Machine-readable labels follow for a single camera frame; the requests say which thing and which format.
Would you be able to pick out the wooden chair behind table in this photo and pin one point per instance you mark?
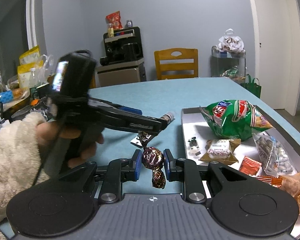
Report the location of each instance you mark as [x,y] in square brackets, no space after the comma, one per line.
[176,63]

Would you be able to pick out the gold pastry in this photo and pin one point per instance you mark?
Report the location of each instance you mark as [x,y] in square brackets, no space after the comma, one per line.
[221,150]

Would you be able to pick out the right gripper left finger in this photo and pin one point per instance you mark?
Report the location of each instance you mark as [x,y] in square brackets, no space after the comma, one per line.
[116,173]

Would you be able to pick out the brown chocolate stick pack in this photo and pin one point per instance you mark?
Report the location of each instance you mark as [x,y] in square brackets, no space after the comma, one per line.
[165,119]

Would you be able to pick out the person's left hand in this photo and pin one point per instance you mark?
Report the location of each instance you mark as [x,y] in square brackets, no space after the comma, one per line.
[48,132]

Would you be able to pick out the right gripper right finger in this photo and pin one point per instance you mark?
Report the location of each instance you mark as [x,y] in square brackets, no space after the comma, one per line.
[191,176]

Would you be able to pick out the grey metal tray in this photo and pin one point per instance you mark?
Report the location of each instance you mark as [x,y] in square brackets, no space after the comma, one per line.
[196,133]

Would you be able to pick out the orange red snack packet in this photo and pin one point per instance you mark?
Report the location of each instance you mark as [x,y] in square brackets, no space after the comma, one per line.
[275,182]

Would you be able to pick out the metal shelf cart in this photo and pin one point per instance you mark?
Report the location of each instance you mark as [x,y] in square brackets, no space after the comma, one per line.
[229,65]

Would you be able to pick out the green chip bag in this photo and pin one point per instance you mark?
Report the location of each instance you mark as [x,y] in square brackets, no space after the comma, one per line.
[234,119]

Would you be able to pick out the yellow snack bags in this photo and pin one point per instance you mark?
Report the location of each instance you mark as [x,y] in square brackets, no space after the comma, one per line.
[27,71]

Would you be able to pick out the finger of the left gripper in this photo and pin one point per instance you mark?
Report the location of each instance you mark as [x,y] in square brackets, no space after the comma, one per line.
[131,110]

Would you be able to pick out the white Dove plastic bag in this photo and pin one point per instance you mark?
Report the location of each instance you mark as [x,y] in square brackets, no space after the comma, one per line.
[231,43]

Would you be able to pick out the green tote bag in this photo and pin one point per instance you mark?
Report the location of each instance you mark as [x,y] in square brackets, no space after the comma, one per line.
[253,86]

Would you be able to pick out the red snack bag on machine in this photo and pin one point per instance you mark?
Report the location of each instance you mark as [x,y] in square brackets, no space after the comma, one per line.
[115,19]

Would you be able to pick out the black coffee machine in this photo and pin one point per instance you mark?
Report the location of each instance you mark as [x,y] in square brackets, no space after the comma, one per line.
[124,46]

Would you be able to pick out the clear bag of pistachios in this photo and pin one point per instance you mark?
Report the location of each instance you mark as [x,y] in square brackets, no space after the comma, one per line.
[274,158]

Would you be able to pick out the beige cabinet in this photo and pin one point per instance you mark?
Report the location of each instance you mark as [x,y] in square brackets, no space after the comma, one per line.
[122,73]

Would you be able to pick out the brown foil candy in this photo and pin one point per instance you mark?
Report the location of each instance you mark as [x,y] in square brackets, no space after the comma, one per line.
[152,159]

